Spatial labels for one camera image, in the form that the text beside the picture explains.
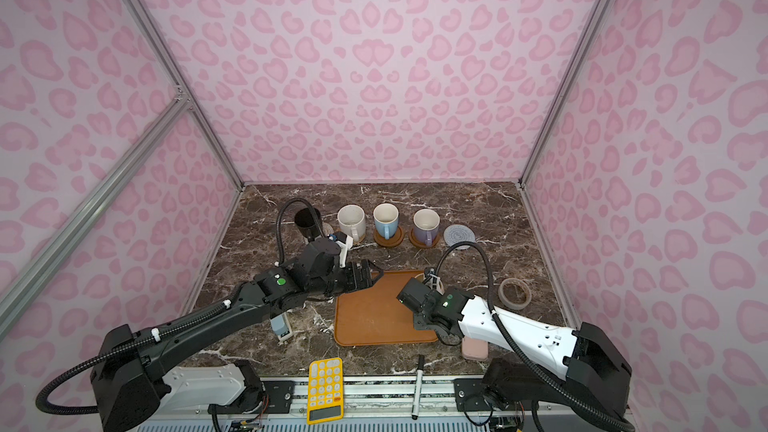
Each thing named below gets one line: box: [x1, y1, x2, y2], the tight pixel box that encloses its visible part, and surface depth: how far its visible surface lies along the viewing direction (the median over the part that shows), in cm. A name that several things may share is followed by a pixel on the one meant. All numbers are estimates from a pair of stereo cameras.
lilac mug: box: [413, 208, 441, 247], surface depth 102 cm
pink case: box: [462, 336, 489, 360], surface depth 80 cm
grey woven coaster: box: [444, 224, 476, 250], surface depth 106 cm
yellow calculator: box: [306, 357, 344, 425], surface depth 75 cm
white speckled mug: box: [337, 204, 366, 242], surface depth 102 cm
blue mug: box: [373, 202, 399, 240], surface depth 100 cm
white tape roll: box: [498, 278, 532, 311], surface depth 92 cm
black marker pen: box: [412, 354, 425, 420], surface depth 75 cm
